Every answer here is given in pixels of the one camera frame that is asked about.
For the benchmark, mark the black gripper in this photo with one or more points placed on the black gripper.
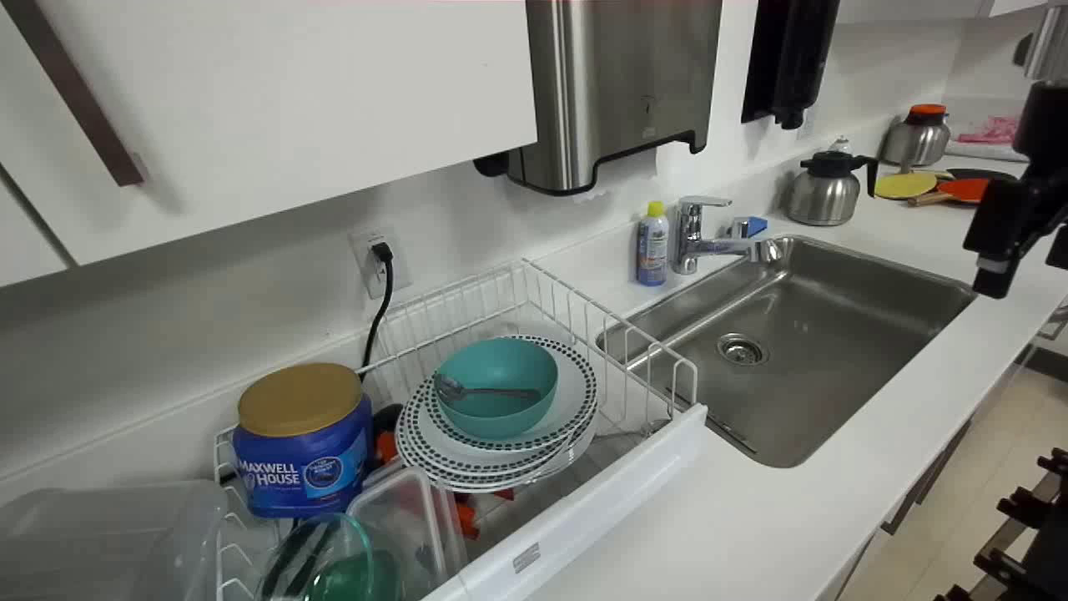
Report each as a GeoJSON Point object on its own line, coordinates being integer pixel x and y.
{"type": "Point", "coordinates": [1020, 211]}

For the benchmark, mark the stainless steel sink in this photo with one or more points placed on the stainless steel sink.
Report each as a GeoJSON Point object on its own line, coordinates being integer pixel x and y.
{"type": "Point", "coordinates": [781, 351]}

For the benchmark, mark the teal bowl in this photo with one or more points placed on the teal bowl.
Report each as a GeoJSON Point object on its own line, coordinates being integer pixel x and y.
{"type": "Point", "coordinates": [498, 363]}

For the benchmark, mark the green glass bowl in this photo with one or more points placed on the green glass bowl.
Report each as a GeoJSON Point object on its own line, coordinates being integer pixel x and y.
{"type": "Point", "coordinates": [348, 565]}

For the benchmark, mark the yellow and orange paddles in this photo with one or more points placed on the yellow and orange paddles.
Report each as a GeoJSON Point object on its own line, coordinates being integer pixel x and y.
{"type": "Point", "coordinates": [934, 189]}

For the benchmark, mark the pink cloth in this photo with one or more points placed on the pink cloth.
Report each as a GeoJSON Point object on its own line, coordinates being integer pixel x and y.
{"type": "Point", "coordinates": [990, 130]}

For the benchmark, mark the steel kettle black lid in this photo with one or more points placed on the steel kettle black lid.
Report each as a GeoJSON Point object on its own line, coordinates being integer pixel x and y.
{"type": "Point", "coordinates": [830, 185]}

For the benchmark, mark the black hanging cloth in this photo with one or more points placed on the black hanging cloth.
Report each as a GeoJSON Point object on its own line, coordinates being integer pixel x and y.
{"type": "Point", "coordinates": [789, 54]}

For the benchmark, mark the chrome faucet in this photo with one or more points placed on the chrome faucet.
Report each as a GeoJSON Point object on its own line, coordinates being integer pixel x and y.
{"type": "Point", "coordinates": [738, 236]}

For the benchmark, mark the dish soap bottle yellow cap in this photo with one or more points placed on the dish soap bottle yellow cap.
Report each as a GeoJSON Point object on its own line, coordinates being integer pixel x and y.
{"type": "Point", "coordinates": [653, 246]}

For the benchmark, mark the steel paper towel dispenser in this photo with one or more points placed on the steel paper towel dispenser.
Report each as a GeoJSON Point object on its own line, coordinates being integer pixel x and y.
{"type": "Point", "coordinates": [611, 78]}

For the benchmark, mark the white drain tray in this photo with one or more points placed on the white drain tray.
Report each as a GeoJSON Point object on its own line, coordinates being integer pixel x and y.
{"type": "Point", "coordinates": [542, 530]}

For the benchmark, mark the white patterned plate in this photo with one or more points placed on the white patterned plate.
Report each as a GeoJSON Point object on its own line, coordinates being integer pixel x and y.
{"type": "Point", "coordinates": [478, 465]}

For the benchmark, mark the clear plastic container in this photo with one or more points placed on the clear plastic container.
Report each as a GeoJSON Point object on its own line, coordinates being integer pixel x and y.
{"type": "Point", "coordinates": [413, 533]}

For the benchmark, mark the blue coffee can gold lid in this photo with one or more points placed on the blue coffee can gold lid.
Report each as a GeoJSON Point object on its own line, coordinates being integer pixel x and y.
{"type": "Point", "coordinates": [303, 443]}

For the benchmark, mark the white upper cabinet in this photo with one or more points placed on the white upper cabinet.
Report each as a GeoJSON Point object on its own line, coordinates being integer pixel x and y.
{"type": "Point", "coordinates": [128, 126]}

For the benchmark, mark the clear plastic tub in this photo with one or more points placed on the clear plastic tub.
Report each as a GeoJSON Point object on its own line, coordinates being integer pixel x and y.
{"type": "Point", "coordinates": [140, 543]}

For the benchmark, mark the white wire dish rack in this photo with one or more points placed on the white wire dish rack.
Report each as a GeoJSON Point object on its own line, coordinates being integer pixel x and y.
{"type": "Point", "coordinates": [255, 559]}

